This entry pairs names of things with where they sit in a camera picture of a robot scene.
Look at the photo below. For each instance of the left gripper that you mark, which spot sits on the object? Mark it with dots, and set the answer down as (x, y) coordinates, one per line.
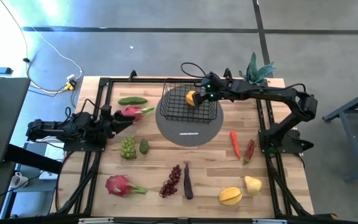
(109, 123)

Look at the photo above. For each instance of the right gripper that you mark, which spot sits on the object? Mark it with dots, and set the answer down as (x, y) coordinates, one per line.
(211, 88)

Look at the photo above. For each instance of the pink dragon fruit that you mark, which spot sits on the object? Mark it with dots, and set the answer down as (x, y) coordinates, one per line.
(118, 185)
(137, 111)

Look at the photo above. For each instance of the green cucumber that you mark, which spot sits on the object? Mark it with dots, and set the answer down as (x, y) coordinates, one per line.
(132, 100)

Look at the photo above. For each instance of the green grape bunch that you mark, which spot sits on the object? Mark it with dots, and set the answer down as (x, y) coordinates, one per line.
(128, 149)

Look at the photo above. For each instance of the green avocado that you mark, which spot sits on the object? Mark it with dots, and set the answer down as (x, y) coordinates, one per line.
(144, 147)

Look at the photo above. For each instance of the red chili pepper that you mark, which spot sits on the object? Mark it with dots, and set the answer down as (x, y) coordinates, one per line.
(249, 151)
(235, 143)

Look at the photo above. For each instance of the red grape bunch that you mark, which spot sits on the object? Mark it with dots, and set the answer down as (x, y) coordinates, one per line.
(171, 182)

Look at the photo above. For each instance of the purple eggplant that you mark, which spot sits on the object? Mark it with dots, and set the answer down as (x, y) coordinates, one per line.
(187, 185)

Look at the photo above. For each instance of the yellow pear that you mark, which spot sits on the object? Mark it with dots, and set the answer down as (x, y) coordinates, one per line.
(253, 186)

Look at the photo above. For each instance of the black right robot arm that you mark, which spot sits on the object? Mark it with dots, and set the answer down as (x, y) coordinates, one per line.
(275, 93)

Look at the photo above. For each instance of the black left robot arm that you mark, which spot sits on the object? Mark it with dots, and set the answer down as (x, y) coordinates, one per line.
(51, 129)

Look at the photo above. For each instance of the grey round mat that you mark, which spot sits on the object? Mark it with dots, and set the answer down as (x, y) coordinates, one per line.
(166, 130)

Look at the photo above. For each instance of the green plant in white pot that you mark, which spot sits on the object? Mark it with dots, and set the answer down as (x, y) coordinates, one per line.
(255, 73)

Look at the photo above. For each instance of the white yellow plug adapter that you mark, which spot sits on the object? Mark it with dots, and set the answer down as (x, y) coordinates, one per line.
(71, 81)

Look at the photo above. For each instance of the white paper sheet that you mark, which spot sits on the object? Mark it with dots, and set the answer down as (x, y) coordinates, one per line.
(54, 152)

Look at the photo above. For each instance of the black desk beam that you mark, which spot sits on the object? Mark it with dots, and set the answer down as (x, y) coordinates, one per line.
(33, 158)

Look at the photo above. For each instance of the grey desk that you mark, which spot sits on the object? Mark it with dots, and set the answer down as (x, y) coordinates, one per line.
(5, 118)

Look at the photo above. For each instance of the white mug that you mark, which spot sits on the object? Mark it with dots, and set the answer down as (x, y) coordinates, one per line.
(17, 180)

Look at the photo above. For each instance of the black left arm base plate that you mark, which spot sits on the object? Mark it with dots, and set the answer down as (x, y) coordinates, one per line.
(82, 147)

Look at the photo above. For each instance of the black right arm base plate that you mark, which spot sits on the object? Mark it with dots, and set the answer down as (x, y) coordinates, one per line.
(286, 144)

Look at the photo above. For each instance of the silver bracket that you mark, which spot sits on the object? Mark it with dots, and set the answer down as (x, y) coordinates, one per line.
(269, 221)
(95, 220)

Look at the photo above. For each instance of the blue grey metal table frame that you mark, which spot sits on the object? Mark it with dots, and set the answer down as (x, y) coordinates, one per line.
(357, 155)

